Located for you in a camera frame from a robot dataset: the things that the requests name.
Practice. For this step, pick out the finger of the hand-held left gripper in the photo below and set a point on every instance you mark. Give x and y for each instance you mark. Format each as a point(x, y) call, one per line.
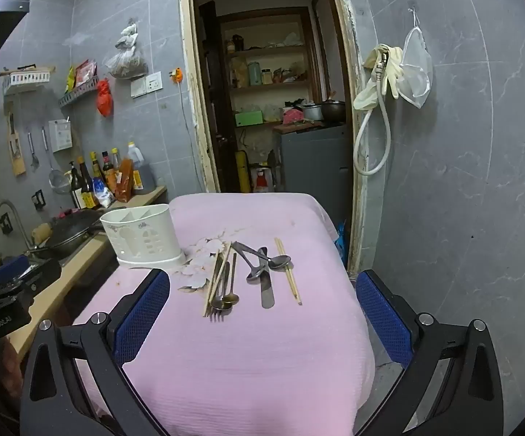
point(10, 267)

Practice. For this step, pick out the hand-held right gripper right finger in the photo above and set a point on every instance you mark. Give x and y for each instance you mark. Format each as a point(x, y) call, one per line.
point(383, 322)

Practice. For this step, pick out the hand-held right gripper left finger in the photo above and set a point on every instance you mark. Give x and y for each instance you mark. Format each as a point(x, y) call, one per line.
point(142, 322)

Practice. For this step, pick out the steel fork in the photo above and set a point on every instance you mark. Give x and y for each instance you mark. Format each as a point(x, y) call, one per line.
point(217, 316)

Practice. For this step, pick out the white plastic utensil holder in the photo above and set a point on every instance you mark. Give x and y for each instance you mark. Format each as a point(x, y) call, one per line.
point(140, 236)

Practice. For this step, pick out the long steel spoon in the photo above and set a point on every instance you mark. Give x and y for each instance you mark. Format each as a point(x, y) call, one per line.
point(280, 261)

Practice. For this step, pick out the steel table knife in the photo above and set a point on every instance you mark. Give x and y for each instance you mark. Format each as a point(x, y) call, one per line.
point(267, 293)

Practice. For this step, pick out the short steel spoon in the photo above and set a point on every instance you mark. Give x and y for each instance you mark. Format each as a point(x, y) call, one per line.
point(254, 275)

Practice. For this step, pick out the black induction cooker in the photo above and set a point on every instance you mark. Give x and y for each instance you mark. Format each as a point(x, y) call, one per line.
point(44, 275)

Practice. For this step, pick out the loofah sponge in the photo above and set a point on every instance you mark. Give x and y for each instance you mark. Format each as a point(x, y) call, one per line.
point(41, 234)

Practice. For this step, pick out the steel faucet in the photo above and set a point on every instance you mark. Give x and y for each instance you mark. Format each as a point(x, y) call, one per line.
point(10, 206)

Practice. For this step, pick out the beige kitchen counter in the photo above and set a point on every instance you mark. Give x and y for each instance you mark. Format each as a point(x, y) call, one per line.
point(76, 277)

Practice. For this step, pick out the pink soap dish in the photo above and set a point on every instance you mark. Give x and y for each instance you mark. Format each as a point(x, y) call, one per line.
point(66, 212)

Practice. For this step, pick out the blue plastic bag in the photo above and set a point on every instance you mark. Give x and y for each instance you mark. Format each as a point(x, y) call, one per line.
point(342, 240)

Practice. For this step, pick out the steel mesh strainer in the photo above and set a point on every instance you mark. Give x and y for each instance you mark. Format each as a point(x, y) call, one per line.
point(59, 180)

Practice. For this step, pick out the dark pump bottle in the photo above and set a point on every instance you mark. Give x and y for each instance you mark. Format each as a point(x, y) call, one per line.
point(76, 190)

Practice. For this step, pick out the dark sauce bottle yellow label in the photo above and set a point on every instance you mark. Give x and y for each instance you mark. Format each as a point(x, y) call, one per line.
point(88, 190)

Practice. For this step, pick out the wooden knife rack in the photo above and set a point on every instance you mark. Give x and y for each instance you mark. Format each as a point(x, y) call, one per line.
point(16, 154)

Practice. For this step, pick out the white blue salt bag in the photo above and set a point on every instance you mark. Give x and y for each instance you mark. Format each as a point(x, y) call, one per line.
point(104, 195)

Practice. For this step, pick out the pink floral tablecloth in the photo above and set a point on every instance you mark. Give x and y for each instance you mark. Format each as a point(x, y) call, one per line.
point(253, 363)

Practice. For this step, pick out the yellow-capped sauce bottle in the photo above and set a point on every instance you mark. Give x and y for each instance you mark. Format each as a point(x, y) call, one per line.
point(96, 168)

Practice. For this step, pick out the red-capped sauce bottle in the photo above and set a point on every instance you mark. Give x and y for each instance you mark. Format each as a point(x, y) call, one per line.
point(107, 166)

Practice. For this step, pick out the orange spice package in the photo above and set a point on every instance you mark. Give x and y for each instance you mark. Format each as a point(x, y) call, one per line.
point(124, 181)

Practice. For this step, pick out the large oil jug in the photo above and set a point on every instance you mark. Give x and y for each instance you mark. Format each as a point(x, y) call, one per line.
point(142, 172)

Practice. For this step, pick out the clear bottle yellow cap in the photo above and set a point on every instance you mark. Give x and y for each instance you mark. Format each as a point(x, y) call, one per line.
point(115, 159)

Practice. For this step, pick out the grey cabinet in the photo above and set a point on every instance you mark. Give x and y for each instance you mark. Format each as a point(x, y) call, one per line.
point(314, 168)

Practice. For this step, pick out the yellow cylinder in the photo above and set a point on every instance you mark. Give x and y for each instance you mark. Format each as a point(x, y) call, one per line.
point(242, 172)

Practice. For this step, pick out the red white bottle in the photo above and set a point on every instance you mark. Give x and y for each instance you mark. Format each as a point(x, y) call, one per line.
point(262, 180)

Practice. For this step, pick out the white basket shelf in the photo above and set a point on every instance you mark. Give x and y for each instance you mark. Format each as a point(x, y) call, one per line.
point(26, 78)

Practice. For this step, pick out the red plastic bag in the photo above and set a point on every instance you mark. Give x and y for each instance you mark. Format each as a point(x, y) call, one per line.
point(104, 100)

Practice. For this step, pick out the yellow snack packet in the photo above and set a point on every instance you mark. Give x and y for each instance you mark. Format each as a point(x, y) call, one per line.
point(70, 81)

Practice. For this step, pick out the red snack packet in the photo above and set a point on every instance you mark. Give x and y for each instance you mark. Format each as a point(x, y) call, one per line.
point(85, 72)

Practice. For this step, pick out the dark metal pot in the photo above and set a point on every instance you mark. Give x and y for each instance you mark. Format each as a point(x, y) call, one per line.
point(333, 111)

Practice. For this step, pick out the steel pot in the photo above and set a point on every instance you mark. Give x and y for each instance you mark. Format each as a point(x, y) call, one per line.
point(311, 111)

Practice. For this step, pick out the pink cloth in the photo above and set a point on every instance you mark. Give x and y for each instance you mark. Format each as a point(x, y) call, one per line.
point(293, 116)

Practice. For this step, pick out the cream rubber gloves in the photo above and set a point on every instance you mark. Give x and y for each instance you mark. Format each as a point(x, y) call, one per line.
point(369, 93)

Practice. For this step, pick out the green box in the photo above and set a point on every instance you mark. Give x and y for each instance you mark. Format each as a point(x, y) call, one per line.
point(249, 118)

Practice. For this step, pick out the clear bag of dried goods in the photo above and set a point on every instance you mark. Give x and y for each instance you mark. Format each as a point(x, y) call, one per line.
point(125, 61)

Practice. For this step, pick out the orange plug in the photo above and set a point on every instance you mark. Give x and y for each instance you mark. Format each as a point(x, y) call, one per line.
point(177, 75)

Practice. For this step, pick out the white mesh bag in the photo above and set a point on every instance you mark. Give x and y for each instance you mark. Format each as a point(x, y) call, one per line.
point(417, 68)

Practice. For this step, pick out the wooden shelf unit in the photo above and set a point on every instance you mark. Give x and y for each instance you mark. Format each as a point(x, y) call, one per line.
point(267, 88)

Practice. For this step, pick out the green jar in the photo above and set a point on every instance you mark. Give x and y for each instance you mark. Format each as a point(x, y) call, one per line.
point(254, 73)

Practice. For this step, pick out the white wall box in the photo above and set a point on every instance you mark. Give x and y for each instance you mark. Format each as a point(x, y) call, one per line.
point(60, 136)

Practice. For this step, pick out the wooden door frame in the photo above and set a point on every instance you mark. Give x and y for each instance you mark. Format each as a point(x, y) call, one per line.
point(355, 145)

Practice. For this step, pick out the grey wall rack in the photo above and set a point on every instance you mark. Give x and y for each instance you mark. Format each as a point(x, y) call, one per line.
point(78, 95)

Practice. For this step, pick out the white wall socket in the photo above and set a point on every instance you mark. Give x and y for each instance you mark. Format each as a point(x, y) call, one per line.
point(154, 82)

